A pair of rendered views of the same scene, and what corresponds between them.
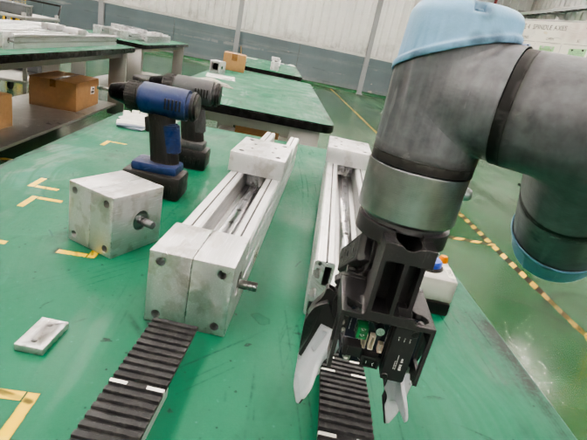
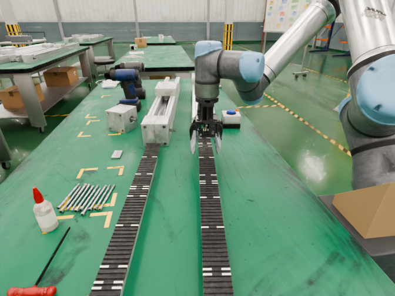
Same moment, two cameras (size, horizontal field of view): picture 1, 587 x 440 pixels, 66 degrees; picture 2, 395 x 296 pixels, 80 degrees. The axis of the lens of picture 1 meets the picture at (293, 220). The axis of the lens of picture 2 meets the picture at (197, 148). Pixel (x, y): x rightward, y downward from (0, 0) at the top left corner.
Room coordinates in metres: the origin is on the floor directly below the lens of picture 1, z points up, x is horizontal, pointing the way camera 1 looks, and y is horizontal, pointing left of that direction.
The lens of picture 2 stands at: (-0.37, -0.03, 1.21)
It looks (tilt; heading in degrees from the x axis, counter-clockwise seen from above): 28 degrees down; 358
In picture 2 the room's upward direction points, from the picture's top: straight up
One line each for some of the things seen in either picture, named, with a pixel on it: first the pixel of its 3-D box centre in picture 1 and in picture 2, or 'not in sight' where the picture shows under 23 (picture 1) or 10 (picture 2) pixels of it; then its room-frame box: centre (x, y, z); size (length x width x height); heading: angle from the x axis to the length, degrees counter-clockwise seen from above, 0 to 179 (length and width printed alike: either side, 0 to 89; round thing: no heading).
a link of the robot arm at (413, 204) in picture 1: (415, 195); (208, 89); (0.34, -0.09, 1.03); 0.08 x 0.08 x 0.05
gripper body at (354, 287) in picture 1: (384, 289); (206, 115); (0.33, -0.08, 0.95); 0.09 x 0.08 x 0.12; 179
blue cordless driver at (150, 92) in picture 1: (144, 137); (121, 90); (0.89, 0.33, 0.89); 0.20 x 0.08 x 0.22; 91
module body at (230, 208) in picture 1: (258, 185); (167, 99); (0.95, 0.09, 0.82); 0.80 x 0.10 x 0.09; 179
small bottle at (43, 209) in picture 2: not in sight; (42, 208); (0.05, 0.31, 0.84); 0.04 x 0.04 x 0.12
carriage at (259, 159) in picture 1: (261, 163); (167, 90); (0.95, 0.09, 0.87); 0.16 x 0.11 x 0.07; 179
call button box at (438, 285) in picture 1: (417, 280); (228, 118); (0.66, -0.21, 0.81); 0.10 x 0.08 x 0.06; 89
